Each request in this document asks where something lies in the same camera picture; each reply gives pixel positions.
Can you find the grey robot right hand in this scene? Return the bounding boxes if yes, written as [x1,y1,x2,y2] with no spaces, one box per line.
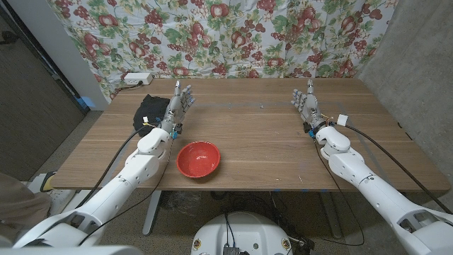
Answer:
[291,79,328,134]

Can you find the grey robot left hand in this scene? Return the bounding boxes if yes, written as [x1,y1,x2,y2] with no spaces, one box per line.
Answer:
[159,80,197,135]

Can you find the black shorts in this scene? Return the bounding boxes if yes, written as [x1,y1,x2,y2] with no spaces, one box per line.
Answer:
[132,93,171,132]

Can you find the red bowl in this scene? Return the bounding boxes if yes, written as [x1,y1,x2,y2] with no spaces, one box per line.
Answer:
[176,140,222,179]

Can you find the white power strip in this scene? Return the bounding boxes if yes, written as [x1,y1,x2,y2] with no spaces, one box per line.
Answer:
[123,72,154,86]

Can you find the blue tape piece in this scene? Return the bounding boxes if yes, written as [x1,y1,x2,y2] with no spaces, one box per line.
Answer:
[76,96,96,110]

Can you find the floral fruit print backdrop cloth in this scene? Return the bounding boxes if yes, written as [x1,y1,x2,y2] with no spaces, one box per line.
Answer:
[45,0,399,102]

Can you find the clear plastic bag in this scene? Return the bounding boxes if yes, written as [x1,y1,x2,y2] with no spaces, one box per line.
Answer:
[166,191,203,217]

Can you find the grey table leg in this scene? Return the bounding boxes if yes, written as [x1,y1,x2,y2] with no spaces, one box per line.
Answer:
[142,190,163,237]
[320,191,343,240]

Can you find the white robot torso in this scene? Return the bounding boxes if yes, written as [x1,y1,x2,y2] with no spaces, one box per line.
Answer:
[190,211,294,255]

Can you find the yellow and black tool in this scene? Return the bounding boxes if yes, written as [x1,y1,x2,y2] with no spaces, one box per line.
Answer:
[40,171,57,193]

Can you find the white robot head rim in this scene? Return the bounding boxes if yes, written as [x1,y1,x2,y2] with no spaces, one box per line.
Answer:
[0,245,144,255]

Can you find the person in brown clothing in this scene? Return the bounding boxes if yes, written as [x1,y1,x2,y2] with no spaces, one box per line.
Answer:
[0,172,52,242]

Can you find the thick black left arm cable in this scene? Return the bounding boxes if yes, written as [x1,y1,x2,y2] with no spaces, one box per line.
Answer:
[74,124,151,209]

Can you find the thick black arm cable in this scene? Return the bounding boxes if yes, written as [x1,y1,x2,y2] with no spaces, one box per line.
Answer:
[74,124,151,209]
[345,123,453,215]

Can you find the black power strip cord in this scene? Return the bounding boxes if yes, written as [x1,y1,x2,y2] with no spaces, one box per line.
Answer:
[112,80,144,100]

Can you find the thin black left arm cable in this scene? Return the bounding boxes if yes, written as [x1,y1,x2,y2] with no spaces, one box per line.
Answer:
[77,136,175,246]

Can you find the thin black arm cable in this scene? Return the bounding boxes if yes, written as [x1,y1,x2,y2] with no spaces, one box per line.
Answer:
[77,136,175,246]
[313,138,365,247]

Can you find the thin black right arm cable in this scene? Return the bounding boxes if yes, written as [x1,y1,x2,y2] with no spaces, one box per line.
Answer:
[313,138,365,247]

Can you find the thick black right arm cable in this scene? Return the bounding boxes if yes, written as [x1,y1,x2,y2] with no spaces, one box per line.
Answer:
[345,123,453,215]

